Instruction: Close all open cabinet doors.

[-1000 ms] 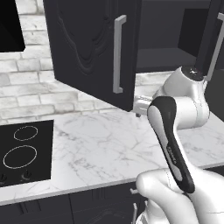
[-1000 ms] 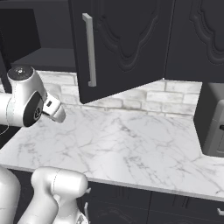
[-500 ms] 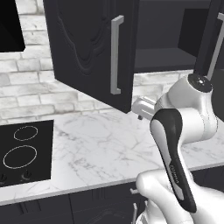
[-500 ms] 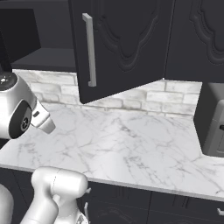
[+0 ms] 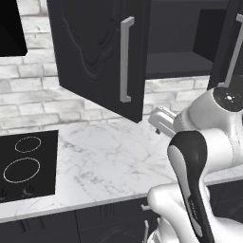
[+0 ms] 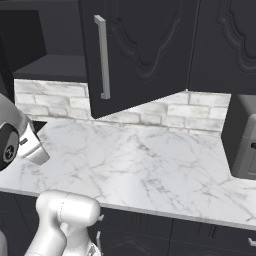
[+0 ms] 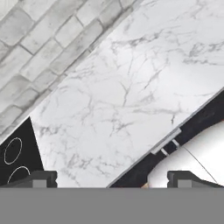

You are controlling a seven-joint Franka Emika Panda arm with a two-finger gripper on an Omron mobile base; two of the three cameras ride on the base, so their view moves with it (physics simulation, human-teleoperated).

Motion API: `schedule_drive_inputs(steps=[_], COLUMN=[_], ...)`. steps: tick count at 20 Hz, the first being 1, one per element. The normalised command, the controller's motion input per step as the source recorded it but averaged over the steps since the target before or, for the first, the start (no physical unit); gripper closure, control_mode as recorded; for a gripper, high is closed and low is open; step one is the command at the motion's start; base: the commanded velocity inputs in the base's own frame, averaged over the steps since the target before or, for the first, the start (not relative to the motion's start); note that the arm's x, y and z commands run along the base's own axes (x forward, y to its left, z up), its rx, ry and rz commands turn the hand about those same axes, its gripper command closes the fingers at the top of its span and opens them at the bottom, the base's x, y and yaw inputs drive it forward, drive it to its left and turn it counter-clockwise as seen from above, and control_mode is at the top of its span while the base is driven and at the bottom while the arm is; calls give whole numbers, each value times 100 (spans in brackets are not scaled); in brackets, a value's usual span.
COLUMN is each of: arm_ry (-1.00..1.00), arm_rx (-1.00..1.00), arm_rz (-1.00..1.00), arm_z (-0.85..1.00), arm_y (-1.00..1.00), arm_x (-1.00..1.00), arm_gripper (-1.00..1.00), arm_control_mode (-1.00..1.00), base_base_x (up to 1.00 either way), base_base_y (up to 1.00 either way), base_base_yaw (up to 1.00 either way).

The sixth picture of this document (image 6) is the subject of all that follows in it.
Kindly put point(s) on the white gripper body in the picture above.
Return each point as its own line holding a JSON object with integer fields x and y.
{"x": 39, "y": 154}

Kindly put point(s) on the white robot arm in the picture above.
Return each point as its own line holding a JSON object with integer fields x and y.
{"x": 63, "y": 213}

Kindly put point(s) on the dark base cabinet door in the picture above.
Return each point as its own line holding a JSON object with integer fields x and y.
{"x": 13, "y": 223}

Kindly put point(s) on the black hob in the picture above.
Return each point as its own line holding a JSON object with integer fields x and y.
{"x": 39, "y": 125}

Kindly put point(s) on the dark base drawer front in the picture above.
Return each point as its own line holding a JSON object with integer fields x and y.
{"x": 140, "y": 221}
{"x": 216, "y": 238}

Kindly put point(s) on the dark tall side panel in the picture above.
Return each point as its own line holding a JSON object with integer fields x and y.
{"x": 233, "y": 113}

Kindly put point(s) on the grey toaster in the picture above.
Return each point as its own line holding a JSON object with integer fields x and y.
{"x": 246, "y": 150}

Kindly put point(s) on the dark wall cabinet carcass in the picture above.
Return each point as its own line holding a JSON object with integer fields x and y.
{"x": 50, "y": 66}

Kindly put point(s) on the dark wall cabinet door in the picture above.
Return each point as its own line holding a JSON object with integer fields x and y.
{"x": 226, "y": 43}
{"x": 146, "y": 50}

